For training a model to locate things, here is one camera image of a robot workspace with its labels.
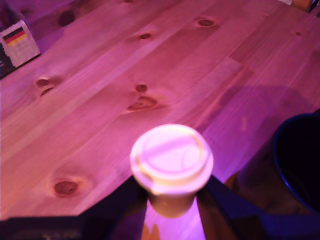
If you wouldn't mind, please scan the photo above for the dark blue Elwood mug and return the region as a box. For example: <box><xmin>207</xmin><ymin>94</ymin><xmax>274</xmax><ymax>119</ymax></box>
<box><xmin>236</xmin><ymin>109</ymin><xmax>320</xmax><ymax>216</ymax></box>

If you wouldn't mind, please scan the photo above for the pale coffee capsule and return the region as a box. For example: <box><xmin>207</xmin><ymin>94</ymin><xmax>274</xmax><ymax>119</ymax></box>
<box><xmin>129</xmin><ymin>123</ymin><xmax>215</xmax><ymax>219</ymax></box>

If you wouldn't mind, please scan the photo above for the cardboard can tray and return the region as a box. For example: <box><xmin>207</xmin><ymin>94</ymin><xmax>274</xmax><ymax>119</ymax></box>
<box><xmin>0</xmin><ymin>19</ymin><xmax>42</xmax><ymax>80</ymax></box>

